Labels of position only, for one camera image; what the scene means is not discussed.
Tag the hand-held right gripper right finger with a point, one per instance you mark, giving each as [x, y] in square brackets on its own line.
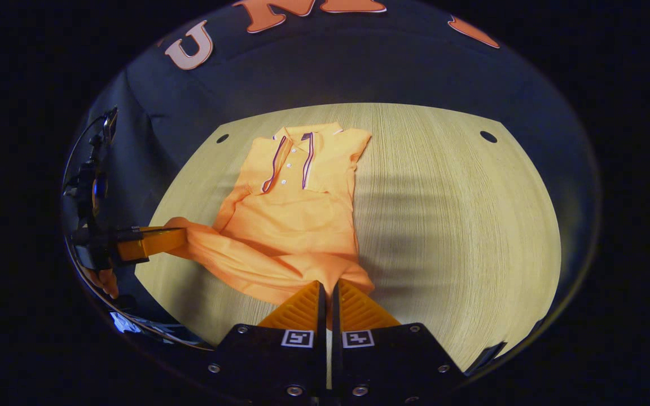
[336, 316]

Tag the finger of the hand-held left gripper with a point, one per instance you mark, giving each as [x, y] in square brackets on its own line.
[150, 243]

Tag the orange T-shirt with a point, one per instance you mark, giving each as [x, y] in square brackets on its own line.
[291, 225]

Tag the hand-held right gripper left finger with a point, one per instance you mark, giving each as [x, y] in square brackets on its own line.
[321, 316]

